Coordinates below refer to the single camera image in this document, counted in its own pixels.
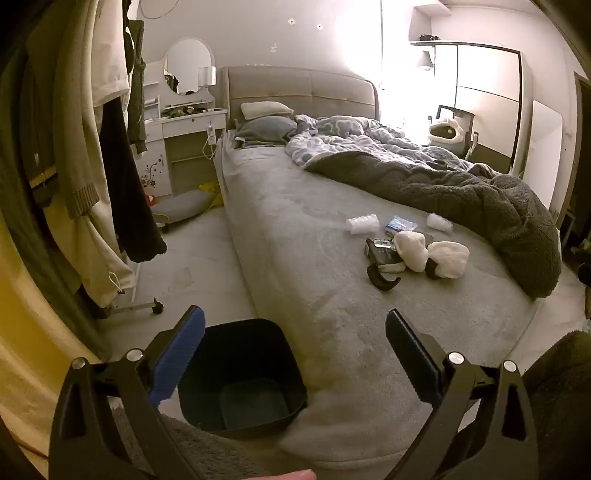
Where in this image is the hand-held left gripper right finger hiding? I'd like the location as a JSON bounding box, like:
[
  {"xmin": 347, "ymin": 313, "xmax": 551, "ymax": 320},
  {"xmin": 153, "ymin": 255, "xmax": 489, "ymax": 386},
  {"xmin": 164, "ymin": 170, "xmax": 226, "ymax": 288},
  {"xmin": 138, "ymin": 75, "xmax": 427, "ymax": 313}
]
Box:
[{"xmin": 385, "ymin": 308, "xmax": 541, "ymax": 480}]

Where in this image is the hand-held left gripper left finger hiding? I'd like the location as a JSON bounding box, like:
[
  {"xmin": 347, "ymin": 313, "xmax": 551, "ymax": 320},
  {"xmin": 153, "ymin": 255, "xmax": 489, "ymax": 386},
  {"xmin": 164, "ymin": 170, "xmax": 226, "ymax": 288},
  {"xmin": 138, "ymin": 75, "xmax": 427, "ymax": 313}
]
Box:
[{"xmin": 48, "ymin": 305, "xmax": 206, "ymax": 480}]

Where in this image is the black trash bin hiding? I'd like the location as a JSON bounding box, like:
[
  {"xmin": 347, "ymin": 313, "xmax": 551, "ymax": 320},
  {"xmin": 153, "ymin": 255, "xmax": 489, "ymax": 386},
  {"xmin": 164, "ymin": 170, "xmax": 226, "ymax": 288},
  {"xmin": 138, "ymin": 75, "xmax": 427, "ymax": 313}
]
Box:
[{"xmin": 178, "ymin": 318, "xmax": 308, "ymax": 439}]

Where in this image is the black curved plastic piece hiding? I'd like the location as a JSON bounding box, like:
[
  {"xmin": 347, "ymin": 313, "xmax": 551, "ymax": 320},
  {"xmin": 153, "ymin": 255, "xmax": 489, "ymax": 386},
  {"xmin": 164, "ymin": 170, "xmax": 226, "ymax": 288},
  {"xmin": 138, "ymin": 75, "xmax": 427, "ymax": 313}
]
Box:
[{"xmin": 367, "ymin": 263, "xmax": 402, "ymax": 292}]

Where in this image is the small black box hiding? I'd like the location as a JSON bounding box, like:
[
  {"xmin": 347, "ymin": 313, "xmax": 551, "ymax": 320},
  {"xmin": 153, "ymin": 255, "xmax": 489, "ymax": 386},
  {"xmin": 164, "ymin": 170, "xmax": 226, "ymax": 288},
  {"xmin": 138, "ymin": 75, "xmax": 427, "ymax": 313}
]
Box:
[{"xmin": 365, "ymin": 237, "xmax": 404, "ymax": 273}]

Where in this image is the blue white plastic packet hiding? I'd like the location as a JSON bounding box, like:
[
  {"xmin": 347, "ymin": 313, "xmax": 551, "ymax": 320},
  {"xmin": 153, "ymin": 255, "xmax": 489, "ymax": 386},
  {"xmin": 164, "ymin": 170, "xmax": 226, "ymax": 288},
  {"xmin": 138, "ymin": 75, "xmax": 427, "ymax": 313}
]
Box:
[{"xmin": 384, "ymin": 216, "xmax": 419, "ymax": 238}]

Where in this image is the person's right forearm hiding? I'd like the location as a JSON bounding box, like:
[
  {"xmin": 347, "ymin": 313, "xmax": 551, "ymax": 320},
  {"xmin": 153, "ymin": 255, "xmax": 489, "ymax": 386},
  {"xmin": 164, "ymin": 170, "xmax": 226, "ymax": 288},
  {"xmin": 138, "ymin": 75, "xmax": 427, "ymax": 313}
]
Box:
[{"xmin": 522, "ymin": 330, "xmax": 591, "ymax": 480}]

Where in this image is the person's left hand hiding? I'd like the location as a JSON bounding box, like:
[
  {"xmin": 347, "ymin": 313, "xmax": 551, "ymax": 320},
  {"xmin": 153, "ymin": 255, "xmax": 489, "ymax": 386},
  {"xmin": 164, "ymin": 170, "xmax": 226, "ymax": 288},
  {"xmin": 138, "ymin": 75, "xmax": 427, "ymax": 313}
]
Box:
[{"xmin": 261, "ymin": 468, "xmax": 317, "ymax": 480}]

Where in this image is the grey fleece robe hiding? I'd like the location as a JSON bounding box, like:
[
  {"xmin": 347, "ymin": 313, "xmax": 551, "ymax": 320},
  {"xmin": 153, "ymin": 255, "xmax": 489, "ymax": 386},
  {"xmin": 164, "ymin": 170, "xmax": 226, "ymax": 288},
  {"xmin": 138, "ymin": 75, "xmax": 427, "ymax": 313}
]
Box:
[{"xmin": 111, "ymin": 401, "xmax": 287, "ymax": 480}]

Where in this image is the grey bed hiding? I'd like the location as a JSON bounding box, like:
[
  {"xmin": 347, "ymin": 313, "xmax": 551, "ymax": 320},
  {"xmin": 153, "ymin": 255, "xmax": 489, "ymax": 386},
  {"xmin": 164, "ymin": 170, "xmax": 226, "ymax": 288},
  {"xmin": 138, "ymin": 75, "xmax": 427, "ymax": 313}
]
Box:
[{"xmin": 215, "ymin": 129, "xmax": 561, "ymax": 469}]

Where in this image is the grey cushioned stool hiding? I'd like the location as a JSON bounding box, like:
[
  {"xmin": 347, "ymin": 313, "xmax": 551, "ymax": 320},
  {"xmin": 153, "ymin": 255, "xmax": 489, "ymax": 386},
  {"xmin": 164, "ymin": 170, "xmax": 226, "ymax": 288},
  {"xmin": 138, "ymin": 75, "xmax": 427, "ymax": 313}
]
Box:
[{"xmin": 151, "ymin": 191, "xmax": 218, "ymax": 232}]

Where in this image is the black hanging garment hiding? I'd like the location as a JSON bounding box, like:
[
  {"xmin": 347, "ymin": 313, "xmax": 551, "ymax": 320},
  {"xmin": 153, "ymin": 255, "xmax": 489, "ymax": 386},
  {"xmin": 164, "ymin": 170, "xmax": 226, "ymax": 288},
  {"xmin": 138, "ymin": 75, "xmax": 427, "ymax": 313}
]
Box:
[{"xmin": 98, "ymin": 95, "xmax": 168, "ymax": 264}]

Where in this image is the yellow curtain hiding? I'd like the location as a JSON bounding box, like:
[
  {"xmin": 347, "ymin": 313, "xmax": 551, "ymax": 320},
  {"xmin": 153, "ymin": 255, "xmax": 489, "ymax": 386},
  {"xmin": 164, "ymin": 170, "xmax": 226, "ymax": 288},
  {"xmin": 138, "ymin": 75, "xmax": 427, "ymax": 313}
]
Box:
[{"xmin": 0, "ymin": 203, "xmax": 112, "ymax": 476}]

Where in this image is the yellow bag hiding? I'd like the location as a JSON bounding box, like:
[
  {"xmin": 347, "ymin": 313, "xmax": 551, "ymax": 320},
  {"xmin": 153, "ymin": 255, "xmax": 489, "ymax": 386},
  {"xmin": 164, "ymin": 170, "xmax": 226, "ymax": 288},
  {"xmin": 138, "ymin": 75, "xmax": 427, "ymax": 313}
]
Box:
[{"xmin": 198, "ymin": 182, "xmax": 222, "ymax": 206}]

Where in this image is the dark grey fleece blanket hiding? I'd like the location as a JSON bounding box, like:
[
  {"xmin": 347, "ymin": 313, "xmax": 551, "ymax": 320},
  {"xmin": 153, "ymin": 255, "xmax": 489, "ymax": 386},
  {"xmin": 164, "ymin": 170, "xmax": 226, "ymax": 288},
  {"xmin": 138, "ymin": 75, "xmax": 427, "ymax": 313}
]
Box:
[{"xmin": 307, "ymin": 150, "xmax": 561, "ymax": 298}]

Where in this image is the white vanity desk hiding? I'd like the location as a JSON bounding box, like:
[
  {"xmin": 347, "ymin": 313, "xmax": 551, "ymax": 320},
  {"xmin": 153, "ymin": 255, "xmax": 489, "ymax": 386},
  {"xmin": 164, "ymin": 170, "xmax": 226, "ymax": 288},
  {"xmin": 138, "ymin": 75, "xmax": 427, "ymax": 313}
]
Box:
[{"xmin": 139, "ymin": 85, "xmax": 229, "ymax": 199}]

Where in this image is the cream cat bed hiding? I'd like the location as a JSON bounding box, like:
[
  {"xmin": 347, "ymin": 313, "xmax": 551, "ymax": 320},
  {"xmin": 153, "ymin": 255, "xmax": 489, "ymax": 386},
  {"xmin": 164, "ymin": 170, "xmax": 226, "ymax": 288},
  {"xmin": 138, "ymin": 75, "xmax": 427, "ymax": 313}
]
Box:
[{"xmin": 428, "ymin": 117, "xmax": 465, "ymax": 149}]

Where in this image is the blue patterned duvet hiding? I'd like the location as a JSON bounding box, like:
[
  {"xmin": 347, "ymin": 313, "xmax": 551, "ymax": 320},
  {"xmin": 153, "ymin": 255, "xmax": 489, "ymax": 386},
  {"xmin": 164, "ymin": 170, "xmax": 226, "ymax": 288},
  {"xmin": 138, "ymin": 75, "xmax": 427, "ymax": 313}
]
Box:
[{"xmin": 285, "ymin": 114, "xmax": 504, "ymax": 178}]

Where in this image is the black chair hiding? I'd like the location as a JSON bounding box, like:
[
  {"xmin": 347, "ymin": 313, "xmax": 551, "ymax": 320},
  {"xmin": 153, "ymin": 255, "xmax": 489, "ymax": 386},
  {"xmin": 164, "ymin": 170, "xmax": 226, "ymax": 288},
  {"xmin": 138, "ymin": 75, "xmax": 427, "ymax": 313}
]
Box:
[{"xmin": 436, "ymin": 104, "xmax": 478, "ymax": 160}]

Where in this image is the grey pillow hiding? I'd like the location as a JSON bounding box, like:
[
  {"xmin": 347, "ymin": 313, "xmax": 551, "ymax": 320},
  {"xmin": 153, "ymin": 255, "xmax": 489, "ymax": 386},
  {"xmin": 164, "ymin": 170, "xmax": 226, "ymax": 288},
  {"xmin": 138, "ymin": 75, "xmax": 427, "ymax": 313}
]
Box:
[{"xmin": 233, "ymin": 115, "xmax": 298, "ymax": 149}]

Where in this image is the dark knit vest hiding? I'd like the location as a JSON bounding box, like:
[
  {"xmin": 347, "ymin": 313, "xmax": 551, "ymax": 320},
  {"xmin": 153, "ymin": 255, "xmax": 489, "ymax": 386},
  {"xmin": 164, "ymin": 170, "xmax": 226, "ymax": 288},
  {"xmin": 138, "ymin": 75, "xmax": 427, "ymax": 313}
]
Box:
[{"xmin": 124, "ymin": 18, "xmax": 149, "ymax": 155}]

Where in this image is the olive knit-cuff jacket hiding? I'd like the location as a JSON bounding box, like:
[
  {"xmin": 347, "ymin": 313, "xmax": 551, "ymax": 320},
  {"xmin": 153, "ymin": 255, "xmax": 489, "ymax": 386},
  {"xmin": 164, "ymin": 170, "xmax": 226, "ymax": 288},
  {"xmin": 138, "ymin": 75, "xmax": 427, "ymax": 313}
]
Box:
[{"xmin": 28, "ymin": 0, "xmax": 102, "ymax": 220}]

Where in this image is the cream pillow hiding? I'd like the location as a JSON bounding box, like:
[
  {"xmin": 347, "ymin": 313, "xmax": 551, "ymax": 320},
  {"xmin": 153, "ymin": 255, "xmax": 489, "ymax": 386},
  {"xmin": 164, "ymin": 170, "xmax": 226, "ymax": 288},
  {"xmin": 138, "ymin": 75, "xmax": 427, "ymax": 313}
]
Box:
[{"xmin": 240, "ymin": 102, "xmax": 295, "ymax": 121}]

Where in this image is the grey upholstered headboard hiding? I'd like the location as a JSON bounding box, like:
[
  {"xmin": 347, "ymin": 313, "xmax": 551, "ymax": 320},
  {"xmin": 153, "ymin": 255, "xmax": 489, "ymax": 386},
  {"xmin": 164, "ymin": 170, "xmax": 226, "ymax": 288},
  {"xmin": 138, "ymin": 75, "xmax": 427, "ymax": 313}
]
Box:
[{"xmin": 221, "ymin": 66, "xmax": 379, "ymax": 134}]

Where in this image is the round vanity mirror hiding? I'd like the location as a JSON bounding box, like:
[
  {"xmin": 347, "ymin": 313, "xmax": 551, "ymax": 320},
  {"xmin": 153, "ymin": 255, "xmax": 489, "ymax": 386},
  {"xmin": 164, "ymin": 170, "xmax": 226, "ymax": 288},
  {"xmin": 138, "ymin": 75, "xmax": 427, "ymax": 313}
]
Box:
[{"xmin": 164, "ymin": 38, "xmax": 216, "ymax": 96}]

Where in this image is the white wardrobe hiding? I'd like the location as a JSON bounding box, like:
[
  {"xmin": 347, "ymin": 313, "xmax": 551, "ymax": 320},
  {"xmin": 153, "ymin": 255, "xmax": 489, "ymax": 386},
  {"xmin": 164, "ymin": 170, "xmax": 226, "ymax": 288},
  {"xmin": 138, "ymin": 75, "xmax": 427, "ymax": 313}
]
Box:
[{"xmin": 434, "ymin": 41, "xmax": 525, "ymax": 172}]

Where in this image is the white t-shirt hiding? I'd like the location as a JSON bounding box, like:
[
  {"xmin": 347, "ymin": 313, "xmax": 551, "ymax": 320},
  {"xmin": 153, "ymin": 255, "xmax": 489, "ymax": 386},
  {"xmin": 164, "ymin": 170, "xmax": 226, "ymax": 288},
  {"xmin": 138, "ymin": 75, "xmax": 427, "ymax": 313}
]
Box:
[{"xmin": 90, "ymin": 0, "xmax": 131, "ymax": 108}]

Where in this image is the cream drawstring coat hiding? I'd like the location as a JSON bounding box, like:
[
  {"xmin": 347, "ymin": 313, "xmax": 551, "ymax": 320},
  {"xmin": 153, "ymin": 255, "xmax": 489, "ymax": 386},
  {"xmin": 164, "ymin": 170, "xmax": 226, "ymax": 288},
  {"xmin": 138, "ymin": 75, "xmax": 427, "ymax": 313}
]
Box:
[{"xmin": 44, "ymin": 185, "xmax": 137, "ymax": 308}]

